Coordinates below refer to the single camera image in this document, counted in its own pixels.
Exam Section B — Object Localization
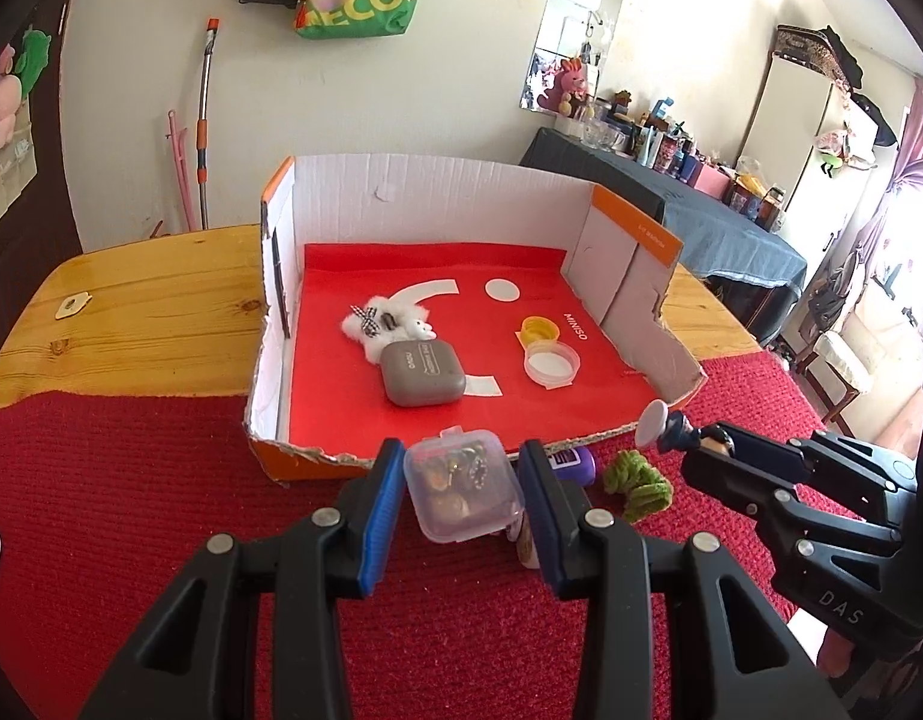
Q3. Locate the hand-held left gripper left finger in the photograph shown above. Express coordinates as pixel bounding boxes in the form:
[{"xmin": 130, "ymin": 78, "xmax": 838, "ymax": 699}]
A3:
[{"xmin": 79, "ymin": 437, "xmax": 410, "ymax": 720}]

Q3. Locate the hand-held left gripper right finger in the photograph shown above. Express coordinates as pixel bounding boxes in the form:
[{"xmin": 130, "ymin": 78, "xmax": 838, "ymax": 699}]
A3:
[{"xmin": 515, "ymin": 439, "xmax": 844, "ymax": 720}]

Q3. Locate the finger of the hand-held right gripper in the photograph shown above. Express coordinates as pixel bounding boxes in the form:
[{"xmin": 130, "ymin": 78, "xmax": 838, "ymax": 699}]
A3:
[
  {"xmin": 720, "ymin": 422, "xmax": 919, "ymax": 511},
  {"xmin": 682, "ymin": 454, "xmax": 901, "ymax": 578}
]

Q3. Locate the purple bottle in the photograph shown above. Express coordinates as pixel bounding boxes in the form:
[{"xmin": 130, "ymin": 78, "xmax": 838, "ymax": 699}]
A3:
[{"xmin": 547, "ymin": 444, "xmax": 599, "ymax": 488}]

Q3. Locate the small clear plastic box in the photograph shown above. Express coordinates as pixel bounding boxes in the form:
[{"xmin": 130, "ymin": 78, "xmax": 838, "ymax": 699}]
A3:
[{"xmin": 402, "ymin": 427, "xmax": 526, "ymax": 543}]

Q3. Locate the green knit scrunchie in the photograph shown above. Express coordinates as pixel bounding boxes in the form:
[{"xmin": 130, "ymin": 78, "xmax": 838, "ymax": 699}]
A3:
[{"xmin": 602, "ymin": 450, "xmax": 676, "ymax": 524}]

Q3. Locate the grey rounded case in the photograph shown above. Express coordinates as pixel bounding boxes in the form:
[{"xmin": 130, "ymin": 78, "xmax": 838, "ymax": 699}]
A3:
[{"xmin": 378, "ymin": 340, "xmax": 466, "ymax": 407}]

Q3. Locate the clear plastic lid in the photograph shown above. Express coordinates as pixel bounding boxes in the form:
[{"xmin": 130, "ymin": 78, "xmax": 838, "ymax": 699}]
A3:
[{"xmin": 522, "ymin": 340, "xmax": 582, "ymax": 389}]

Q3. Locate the yellow bottle cap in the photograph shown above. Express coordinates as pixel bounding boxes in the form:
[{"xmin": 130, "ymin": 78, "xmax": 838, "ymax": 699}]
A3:
[{"xmin": 519, "ymin": 315, "xmax": 560, "ymax": 350}]

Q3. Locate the white fluffy plush toy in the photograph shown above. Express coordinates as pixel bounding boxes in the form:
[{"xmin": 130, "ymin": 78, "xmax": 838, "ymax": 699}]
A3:
[{"xmin": 339, "ymin": 296, "xmax": 438, "ymax": 365}]

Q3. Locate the white cardboard box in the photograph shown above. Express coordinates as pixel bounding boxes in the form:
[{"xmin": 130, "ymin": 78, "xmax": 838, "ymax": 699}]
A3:
[{"xmin": 243, "ymin": 156, "xmax": 708, "ymax": 485}]

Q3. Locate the white chair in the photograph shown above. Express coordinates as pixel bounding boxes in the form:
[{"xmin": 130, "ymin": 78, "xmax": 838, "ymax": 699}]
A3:
[{"xmin": 810, "ymin": 330, "xmax": 874, "ymax": 425}]

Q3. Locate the black hanging bag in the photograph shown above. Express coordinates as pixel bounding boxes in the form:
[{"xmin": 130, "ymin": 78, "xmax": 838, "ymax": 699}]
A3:
[{"xmin": 806, "ymin": 247, "xmax": 852, "ymax": 331}]

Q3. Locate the side table with dark cloth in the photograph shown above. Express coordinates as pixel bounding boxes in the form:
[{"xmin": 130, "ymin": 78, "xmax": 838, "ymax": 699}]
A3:
[{"xmin": 519, "ymin": 126, "xmax": 808, "ymax": 346}]

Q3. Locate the red knit cloth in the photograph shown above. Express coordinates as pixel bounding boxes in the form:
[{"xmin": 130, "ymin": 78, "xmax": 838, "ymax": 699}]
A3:
[{"xmin": 0, "ymin": 349, "xmax": 837, "ymax": 720}]

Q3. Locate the small hanging plush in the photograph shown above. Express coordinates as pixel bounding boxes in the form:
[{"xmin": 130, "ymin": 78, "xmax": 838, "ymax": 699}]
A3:
[{"xmin": 813, "ymin": 127, "xmax": 856, "ymax": 177}]

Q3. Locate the row of bottles and jars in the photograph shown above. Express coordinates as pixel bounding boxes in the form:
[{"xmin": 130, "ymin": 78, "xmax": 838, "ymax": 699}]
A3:
[{"xmin": 555, "ymin": 90, "xmax": 788, "ymax": 230}]

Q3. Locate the pink curtain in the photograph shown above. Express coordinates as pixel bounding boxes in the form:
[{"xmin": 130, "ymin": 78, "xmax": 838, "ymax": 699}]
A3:
[{"xmin": 843, "ymin": 75, "xmax": 923, "ymax": 316}]

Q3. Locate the patterned bag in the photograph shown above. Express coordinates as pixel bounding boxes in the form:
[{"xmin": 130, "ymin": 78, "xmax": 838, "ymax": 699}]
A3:
[{"xmin": 776, "ymin": 24, "xmax": 867, "ymax": 87}]

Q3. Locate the pink plastic rod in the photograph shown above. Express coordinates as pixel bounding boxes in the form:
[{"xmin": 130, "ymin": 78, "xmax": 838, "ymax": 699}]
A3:
[{"xmin": 165, "ymin": 111, "xmax": 196, "ymax": 233}]

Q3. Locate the pink rabbit plush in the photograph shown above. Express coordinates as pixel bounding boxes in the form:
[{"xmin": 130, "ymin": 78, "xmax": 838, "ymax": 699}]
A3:
[{"xmin": 540, "ymin": 56, "xmax": 591, "ymax": 112}]

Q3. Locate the mop pole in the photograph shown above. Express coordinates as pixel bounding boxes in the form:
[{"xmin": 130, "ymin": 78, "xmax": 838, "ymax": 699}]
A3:
[{"xmin": 195, "ymin": 15, "xmax": 223, "ymax": 230}]

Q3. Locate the dark brown door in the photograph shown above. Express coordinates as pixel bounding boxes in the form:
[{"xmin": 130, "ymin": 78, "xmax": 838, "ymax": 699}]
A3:
[{"xmin": 0, "ymin": 7, "xmax": 83, "ymax": 301}]

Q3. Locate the beige hanging organizer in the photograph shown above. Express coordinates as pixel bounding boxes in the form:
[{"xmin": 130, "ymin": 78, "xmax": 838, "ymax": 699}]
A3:
[{"xmin": 0, "ymin": 120, "xmax": 38, "ymax": 230}]

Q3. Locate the pale pink plush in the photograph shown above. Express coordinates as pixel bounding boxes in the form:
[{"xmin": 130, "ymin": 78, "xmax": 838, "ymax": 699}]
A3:
[{"xmin": 0, "ymin": 45, "xmax": 23, "ymax": 147}]

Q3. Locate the green plush toy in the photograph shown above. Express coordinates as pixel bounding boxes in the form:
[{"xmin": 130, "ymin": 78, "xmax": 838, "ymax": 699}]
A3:
[{"xmin": 19, "ymin": 28, "xmax": 52, "ymax": 95}]

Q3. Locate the wall mirror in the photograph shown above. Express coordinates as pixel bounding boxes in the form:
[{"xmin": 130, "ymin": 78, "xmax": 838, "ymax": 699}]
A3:
[{"xmin": 517, "ymin": 0, "xmax": 635, "ymax": 113}]

